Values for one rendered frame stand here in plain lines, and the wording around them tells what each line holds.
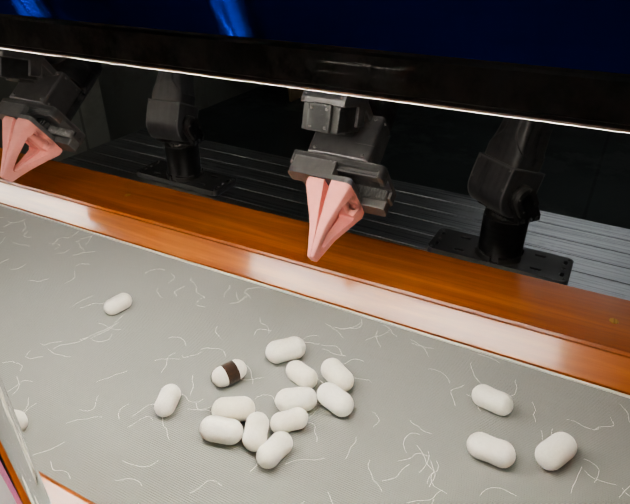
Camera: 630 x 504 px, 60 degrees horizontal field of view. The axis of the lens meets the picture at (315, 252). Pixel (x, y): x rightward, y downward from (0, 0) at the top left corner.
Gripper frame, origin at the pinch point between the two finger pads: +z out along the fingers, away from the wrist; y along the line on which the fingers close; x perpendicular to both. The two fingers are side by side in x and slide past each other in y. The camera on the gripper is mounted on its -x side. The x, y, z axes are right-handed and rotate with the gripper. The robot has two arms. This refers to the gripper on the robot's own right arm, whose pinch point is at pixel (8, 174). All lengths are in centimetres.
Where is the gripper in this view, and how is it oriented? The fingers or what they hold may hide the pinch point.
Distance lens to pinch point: 81.4
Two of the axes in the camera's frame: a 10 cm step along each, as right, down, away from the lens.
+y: 8.9, 2.3, -3.9
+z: -3.6, 8.8, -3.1
